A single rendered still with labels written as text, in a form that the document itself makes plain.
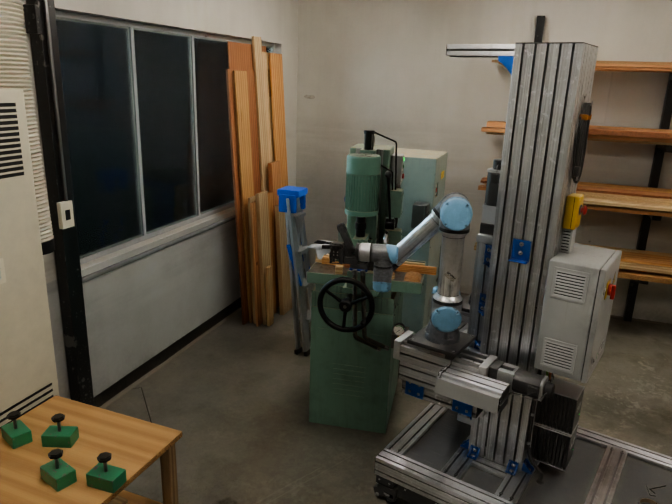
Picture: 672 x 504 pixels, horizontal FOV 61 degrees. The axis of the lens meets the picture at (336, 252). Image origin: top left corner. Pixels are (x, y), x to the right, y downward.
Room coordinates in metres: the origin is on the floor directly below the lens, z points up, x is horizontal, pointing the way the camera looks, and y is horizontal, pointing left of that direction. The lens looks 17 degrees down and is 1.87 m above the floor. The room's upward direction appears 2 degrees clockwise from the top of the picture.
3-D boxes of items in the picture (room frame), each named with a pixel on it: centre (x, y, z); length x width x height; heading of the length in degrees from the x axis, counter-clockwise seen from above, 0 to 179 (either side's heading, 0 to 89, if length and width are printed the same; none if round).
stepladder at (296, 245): (3.81, 0.26, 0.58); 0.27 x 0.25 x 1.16; 70
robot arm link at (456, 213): (2.15, -0.45, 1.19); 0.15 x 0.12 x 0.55; 172
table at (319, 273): (2.86, -0.16, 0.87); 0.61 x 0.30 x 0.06; 78
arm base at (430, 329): (2.28, -0.47, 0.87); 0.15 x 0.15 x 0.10
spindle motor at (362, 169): (2.97, -0.13, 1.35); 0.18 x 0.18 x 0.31
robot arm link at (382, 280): (2.21, -0.19, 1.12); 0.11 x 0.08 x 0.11; 172
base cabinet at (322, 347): (3.09, -0.15, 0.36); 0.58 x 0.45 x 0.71; 168
